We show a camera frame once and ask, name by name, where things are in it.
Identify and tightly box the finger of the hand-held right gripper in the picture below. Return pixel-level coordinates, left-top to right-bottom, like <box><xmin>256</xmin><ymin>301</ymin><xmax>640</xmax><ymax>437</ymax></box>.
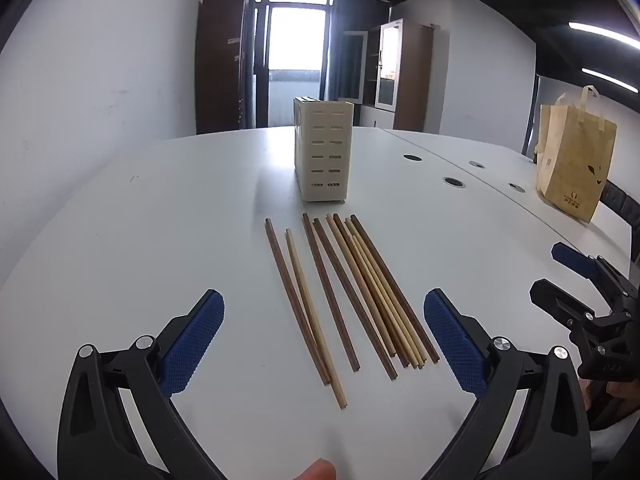
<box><xmin>551</xmin><ymin>241</ymin><xmax>640</xmax><ymax>314</ymax></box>
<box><xmin>529</xmin><ymin>278</ymin><xmax>596</xmax><ymax>334</ymax></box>

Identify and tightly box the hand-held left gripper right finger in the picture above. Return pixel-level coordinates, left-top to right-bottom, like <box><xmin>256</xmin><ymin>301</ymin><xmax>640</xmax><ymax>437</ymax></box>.
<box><xmin>423</xmin><ymin>288</ymin><xmax>594</xmax><ymax>480</ymax></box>

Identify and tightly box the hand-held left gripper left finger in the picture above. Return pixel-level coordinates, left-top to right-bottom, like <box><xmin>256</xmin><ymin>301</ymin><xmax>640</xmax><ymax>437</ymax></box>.
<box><xmin>56</xmin><ymin>288</ymin><xmax>226</xmax><ymax>480</ymax></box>

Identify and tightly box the light bamboo chopstick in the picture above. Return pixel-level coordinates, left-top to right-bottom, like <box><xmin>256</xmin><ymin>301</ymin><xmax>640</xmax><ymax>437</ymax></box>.
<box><xmin>345</xmin><ymin>232</ymin><xmax>422</xmax><ymax>370</ymax></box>
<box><xmin>325</xmin><ymin>214</ymin><xmax>408</xmax><ymax>361</ymax></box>
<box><xmin>350</xmin><ymin>235</ymin><xmax>429</xmax><ymax>365</ymax></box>
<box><xmin>285</xmin><ymin>228</ymin><xmax>348</xmax><ymax>410</ymax></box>

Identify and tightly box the dark wooden chopstick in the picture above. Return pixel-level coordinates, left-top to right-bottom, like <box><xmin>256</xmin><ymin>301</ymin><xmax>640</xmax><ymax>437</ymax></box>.
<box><xmin>333</xmin><ymin>213</ymin><xmax>412</xmax><ymax>368</ymax></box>
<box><xmin>350</xmin><ymin>214</ymin><xmax>441</xmax><ymax>364</ymax></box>
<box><xmin>301</xmin><ymin>213</ymin><xmax>361</xmax><ymax>373</ymax></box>
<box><xmin>265</xmin><ymin>217</ymin><xmax>332</xmax><ymax>387</ymax></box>
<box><xmin>312</xmin><ymin>217</ymin><xmax>399</xmax><ymax>381</ymax></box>

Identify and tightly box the cream plastic utensil holder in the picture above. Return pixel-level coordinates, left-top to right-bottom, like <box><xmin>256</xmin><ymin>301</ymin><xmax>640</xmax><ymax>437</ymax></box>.
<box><xmin>293</xmin><ymin>96</ymin><xmax>356</xmax><ymax>205</ymax></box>

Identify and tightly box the person's right hand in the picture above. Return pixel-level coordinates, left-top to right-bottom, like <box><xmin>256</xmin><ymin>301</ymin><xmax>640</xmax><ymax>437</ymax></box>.
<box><xmin>582</xmin><ymin>377</ymin><xmax>640</xmax><ymax>431</ymax></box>

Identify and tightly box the person's left hand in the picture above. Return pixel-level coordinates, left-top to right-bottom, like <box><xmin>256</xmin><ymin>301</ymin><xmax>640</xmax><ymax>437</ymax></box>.
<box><xmin>289</xmin><ymin>458</ymin><xmax>337</xmax><ymax>480</ymax></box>

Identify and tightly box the black chair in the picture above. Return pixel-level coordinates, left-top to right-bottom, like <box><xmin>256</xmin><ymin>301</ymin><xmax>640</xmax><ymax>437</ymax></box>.
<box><xmin>600</xmin><ymin>180</ymin><xmax>640</xmax><ymax>266</ymax></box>

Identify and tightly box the brown paper bag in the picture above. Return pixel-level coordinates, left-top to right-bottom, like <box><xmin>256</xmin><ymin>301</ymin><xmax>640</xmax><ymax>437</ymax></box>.
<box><xmin>534</xmin><ymin>85</ymin><xmax>619</xmax><ymax>225</ymax></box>

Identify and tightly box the ceiling light strip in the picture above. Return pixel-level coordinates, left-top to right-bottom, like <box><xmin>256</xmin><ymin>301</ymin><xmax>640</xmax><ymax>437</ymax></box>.
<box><xmin>568</xmin><ymin>21</ymin><xmax>640</xmax><ymax>44</ymax></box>
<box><xmin>581</xmin><ymin>67</ymin><xmax>640</xmax><ymax>93</ymax></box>

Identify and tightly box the brown glass door cabinet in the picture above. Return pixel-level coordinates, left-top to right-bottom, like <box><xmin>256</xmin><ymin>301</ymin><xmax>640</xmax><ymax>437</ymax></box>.
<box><xmin>337</xmin><ymin>18</ymin><xmax>434</xmax><ymax>132</ymax></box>

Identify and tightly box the dark brown wardrobe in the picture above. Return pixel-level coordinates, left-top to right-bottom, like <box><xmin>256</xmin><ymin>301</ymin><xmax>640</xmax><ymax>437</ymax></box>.
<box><xmin>195</xmin><ymin>0</ymin><xmax>251</xmax><ymax>136</ymax></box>

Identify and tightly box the glass balcony door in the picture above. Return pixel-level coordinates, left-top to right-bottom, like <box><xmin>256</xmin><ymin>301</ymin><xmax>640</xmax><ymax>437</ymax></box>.
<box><xmin>252</xmin><ymin>0</ymin><xmax>335</xmax><ymax>129</ymax></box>

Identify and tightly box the dark blue curtain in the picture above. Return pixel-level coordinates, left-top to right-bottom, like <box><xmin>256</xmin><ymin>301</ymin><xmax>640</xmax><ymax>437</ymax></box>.
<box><xmin>327</xmin><ymin>0</ymin><xmax>391</xmax><ymax>103</ymax></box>

